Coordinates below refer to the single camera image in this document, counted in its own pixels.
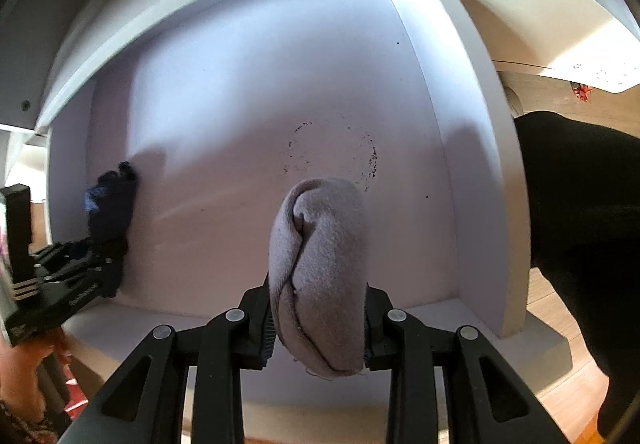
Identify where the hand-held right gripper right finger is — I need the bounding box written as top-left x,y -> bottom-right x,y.
362,284 -> 556,444

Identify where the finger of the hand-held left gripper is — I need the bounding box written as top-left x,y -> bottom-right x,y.
32,236 -> 126,301

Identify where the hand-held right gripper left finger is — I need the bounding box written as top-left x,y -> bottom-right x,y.
60,274 -> 278,444

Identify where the navy knit cloth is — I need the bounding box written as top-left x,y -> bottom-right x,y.
82,161 -> 140,255

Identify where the grey cloth with dark trim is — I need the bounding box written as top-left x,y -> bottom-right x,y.
268,178 -> 370,379

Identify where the white shelf cabinet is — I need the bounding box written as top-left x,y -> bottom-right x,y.
0,0 -> 573,444

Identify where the person's left hand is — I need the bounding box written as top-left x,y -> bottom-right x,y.
10,326 -> 76,375

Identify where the red cloth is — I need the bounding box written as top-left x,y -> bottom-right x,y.
64,383 -> 92,414

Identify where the floral clothing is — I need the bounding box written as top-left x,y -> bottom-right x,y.
0,394 -> 61,444

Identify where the person's leg in black trousers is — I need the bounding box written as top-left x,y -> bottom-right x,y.
512,111 -> 640,440

